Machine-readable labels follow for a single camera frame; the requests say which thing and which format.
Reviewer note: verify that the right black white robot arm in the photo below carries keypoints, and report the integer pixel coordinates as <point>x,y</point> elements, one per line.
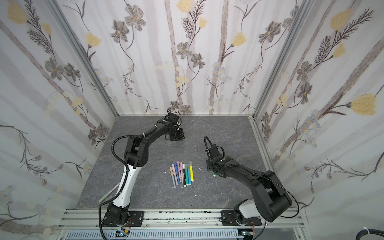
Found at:
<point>270,199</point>

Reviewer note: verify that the purple pink pen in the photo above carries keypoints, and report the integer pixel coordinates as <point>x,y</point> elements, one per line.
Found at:
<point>178,171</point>

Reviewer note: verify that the grey ventilated cable duct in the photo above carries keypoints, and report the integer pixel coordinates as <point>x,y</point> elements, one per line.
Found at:
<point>175,234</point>

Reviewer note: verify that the blue marker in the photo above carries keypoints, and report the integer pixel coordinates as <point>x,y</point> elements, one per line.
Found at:
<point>188,170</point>

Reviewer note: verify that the black hose corner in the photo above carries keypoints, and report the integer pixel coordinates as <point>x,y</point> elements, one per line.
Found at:
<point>365,231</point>

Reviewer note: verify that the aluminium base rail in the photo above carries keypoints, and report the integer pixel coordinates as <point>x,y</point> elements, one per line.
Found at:
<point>83,224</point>

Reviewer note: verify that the yellow marker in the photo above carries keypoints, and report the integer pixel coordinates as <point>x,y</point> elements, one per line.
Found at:
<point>191,172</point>

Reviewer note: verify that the dark green marker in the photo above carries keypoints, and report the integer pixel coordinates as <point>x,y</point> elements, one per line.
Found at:
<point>186,174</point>

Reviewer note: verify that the blue pen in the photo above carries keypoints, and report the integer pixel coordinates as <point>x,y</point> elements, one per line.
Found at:
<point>177,173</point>

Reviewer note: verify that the light pink pen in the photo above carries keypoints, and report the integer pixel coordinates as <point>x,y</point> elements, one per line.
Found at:
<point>174,174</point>

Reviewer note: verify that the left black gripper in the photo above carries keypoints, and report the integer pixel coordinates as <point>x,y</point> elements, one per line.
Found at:
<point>181,136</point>

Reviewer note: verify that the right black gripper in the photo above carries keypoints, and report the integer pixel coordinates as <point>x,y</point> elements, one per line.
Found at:
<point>210,165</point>

